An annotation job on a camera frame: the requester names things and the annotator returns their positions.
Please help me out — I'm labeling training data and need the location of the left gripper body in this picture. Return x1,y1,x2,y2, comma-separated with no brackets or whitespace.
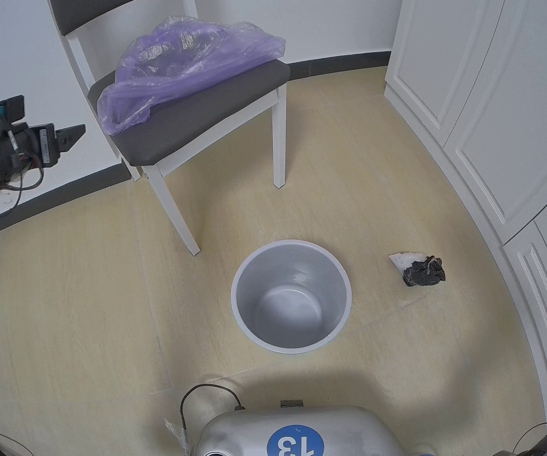
0,123,60,208

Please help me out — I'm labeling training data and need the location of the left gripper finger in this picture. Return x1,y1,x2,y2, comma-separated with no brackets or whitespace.
55,123,87,154

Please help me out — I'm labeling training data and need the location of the purple plastic bag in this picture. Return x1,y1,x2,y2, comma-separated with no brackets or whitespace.
97,16,286,136

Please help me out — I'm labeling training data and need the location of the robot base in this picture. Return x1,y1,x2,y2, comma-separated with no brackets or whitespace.
197,399,404,456

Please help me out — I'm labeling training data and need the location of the white trash bin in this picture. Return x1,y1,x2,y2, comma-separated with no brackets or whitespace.
231,239,353,354

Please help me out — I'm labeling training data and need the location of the white chair grey seat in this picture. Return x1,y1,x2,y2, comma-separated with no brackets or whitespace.
40,0,290,256

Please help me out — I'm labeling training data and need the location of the white wardrobe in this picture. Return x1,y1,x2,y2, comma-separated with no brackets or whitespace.
384,0,547,428

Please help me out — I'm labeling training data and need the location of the crumpled black plastic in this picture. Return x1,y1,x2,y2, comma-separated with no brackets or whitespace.
403,255,446,288

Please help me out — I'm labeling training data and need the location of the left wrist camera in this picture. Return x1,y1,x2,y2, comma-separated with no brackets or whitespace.
0,94,26,134

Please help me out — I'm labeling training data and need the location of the black cable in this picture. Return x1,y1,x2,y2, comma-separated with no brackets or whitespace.
179,384,245,433

